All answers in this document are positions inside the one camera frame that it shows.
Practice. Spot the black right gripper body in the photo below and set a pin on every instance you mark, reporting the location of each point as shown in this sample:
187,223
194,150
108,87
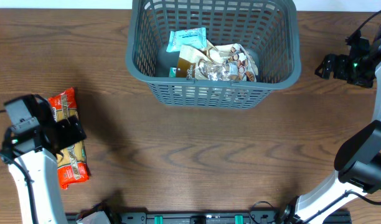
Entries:
357,70

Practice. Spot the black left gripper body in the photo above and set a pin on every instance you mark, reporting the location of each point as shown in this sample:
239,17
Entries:
62,132

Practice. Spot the orange spaghetti pasta packet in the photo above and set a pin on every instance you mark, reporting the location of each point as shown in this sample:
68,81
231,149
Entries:
72,165

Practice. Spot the brown white coconut pouch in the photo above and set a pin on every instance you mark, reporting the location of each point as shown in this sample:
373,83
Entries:
234,54

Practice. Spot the teal snack bar wrapper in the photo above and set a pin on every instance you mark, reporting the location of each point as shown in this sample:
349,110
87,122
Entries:
196,38

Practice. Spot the brown white mushroom pouch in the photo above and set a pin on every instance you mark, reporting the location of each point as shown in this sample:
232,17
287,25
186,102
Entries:
193,64

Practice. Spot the multicolour Kleenex tissue multipack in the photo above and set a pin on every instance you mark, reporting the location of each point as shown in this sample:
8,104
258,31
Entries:
172,72

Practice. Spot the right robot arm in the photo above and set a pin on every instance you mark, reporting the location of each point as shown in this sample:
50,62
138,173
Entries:
357,166

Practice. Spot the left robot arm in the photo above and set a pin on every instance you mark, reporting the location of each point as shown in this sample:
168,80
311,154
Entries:
37,183

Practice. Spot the grey plastic mesh basket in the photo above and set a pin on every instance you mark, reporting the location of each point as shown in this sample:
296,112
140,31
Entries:
268,30

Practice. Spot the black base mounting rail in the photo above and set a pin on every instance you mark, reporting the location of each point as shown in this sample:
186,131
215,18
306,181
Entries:
260,216

